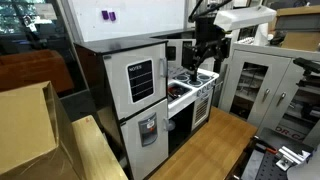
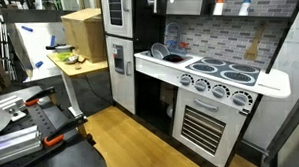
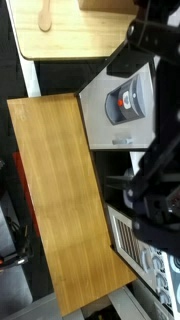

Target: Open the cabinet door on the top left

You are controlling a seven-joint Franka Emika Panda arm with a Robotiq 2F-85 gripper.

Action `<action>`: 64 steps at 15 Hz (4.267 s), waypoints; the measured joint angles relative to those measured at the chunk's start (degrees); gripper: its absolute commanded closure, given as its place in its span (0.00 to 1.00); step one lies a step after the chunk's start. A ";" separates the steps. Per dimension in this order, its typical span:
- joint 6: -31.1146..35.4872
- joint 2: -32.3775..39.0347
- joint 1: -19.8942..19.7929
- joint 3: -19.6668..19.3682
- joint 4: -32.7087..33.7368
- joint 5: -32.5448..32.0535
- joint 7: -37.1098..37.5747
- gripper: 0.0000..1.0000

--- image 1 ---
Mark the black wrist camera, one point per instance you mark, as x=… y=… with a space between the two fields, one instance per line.
x=190 y=56

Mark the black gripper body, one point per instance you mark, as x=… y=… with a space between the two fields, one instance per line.
x=213 y=46

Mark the aluminium bracket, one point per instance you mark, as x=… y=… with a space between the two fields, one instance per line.
x=290 y=156

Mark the white glass cabinet door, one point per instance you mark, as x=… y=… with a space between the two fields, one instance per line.
x=283 y=116
x=235 y=100

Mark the black white toy kitchen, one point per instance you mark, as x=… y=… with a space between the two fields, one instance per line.
x=116 y=45

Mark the large brown cardboard box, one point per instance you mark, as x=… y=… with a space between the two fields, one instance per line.
x=23 y=126

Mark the purple magnet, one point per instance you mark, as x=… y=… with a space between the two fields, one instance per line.
x=112 y=16
x=105 y=14

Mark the black perforated breadboard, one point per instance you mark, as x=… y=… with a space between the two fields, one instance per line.
x=270 y=170

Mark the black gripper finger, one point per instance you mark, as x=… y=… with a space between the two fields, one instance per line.
x=195 y=75
x=217 y=66

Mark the white door with water dispenser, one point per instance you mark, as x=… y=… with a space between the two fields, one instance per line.
x=133 y=153

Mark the light grey rounded housing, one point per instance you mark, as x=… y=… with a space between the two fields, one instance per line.
x=306 y=170

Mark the light wooden board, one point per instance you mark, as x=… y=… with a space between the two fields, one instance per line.
x=96 y=156

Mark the white metal cabinet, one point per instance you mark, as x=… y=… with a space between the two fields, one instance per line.
x=233 y=66

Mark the whiteboard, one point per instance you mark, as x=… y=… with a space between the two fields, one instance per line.
x=143 y=16

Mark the white vented toy oven door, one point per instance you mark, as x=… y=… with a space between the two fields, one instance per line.
x=201 y=111

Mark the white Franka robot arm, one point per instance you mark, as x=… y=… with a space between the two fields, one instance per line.
x=243 y=16

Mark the toy pot with glass lid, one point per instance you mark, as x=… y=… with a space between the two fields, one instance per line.
x=175 y=93

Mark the white cylindrical object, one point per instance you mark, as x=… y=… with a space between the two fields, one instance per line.
x=262 y=33

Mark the black clamp mount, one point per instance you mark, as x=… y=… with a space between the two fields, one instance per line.
x=306 y=65

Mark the brown couch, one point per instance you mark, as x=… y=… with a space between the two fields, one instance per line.
x=33 y=70

